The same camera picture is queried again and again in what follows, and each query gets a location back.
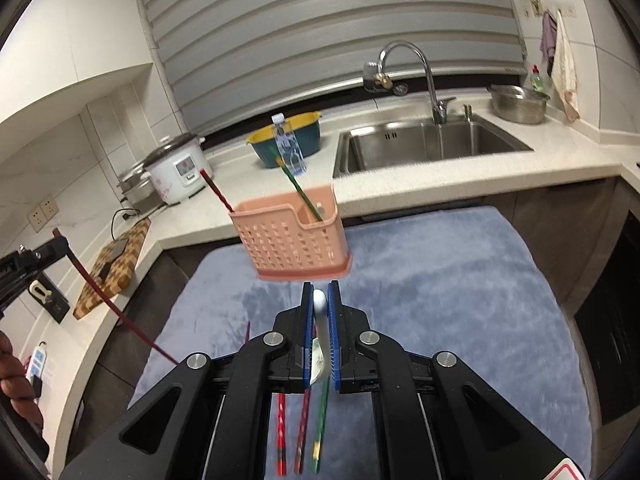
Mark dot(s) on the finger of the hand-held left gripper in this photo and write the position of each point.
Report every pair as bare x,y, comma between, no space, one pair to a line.
35,255

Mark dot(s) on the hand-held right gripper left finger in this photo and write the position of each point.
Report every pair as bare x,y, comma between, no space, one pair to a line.
308,340

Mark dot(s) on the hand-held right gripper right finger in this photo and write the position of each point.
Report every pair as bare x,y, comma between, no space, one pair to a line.
334,340

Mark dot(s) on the white ceramic spoon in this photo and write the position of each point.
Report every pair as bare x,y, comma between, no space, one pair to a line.
321,320

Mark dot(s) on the brown red chopstick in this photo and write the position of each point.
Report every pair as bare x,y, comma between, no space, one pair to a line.
302,430

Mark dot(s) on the red chopstick with metal band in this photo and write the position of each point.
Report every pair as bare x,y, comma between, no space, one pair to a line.
281,430

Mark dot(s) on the pink plastic utensil basket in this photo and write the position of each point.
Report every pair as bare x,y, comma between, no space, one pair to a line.
290,240

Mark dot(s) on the person's left hand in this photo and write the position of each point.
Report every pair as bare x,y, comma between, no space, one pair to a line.
12,375

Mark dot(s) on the black socket panel with plug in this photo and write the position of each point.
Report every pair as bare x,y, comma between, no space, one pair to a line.
47,297

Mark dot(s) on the black kitchen knife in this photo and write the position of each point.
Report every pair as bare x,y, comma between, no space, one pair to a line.
111,255

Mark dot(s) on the checkered wooden cutting board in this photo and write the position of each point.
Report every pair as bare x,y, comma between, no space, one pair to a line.
122,270

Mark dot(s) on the white and blue power strip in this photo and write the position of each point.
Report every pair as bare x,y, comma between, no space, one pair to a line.
36,360

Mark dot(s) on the metal steamer pot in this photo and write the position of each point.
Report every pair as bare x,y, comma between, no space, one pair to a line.
134,187

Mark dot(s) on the grey fleece blanket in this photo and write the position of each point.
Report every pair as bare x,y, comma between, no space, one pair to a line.
450,300

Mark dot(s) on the white rice cooker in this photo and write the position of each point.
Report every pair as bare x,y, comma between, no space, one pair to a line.
177,170

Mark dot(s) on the clear water bottle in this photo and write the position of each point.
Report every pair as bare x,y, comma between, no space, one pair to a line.
290,150

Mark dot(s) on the yellow and teal basin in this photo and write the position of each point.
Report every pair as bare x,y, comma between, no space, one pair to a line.
310,132

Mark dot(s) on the stainless steel sink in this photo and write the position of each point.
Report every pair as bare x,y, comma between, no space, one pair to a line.
435,142

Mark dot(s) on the round metal sink stopper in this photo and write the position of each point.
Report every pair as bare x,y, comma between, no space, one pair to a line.
400,89

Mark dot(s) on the metal soap dispenser pump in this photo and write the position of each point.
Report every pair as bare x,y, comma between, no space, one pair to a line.
468,112

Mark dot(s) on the black built-in oven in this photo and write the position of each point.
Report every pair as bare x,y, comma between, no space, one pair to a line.
615,330

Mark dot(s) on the chrome kitchen faucet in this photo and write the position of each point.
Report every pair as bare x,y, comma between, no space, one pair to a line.
427,70

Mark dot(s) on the metal colander bowl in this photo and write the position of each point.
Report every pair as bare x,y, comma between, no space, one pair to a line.
517,105

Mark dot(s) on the grey window blind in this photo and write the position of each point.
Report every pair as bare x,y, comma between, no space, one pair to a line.
325,25

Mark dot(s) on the green dish soap bottle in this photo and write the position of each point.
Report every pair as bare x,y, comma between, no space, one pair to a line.
539,82

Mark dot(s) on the cream hanging towel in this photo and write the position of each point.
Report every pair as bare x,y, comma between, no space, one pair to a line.
565,70

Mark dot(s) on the purple hanging towel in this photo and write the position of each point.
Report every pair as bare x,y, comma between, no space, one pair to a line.
548,40

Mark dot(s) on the white wall outlet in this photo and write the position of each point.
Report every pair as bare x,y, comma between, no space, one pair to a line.
42,214

